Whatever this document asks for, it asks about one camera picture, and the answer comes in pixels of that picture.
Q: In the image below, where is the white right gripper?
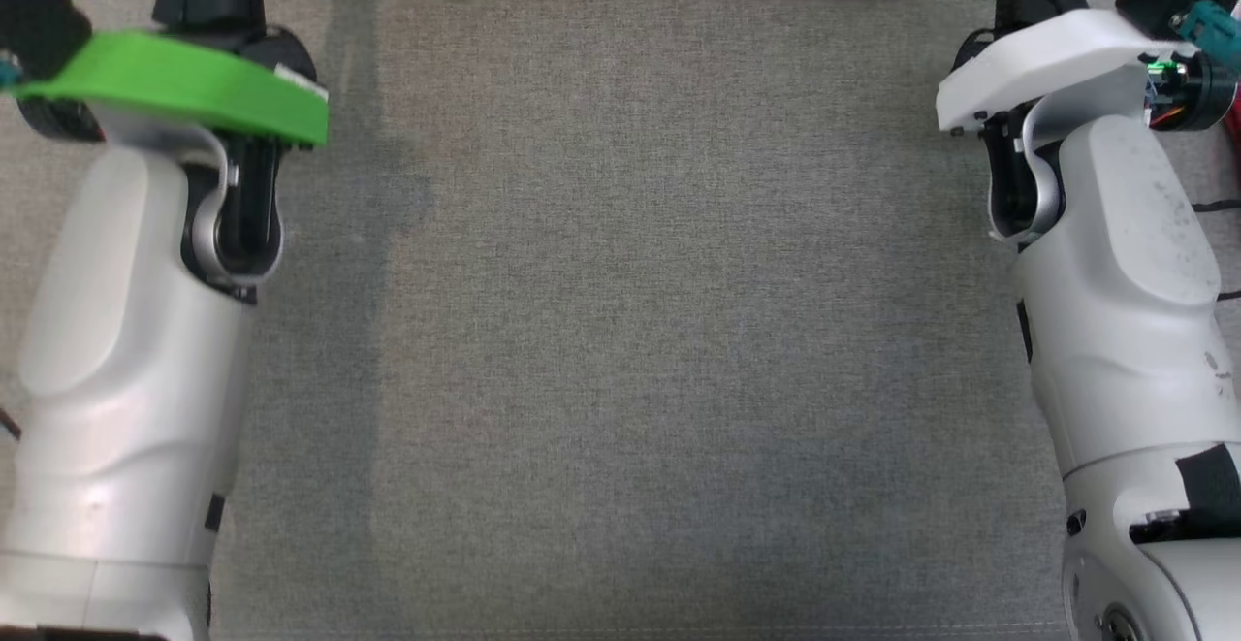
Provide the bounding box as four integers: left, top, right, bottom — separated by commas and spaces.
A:
936, 0, 1237, 133

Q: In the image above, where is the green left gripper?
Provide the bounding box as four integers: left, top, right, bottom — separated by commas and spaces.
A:
15, 0, 331, 147

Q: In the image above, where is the teal plug right camera cable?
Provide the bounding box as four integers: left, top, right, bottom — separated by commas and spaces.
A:
1175, 0, 1241, 75

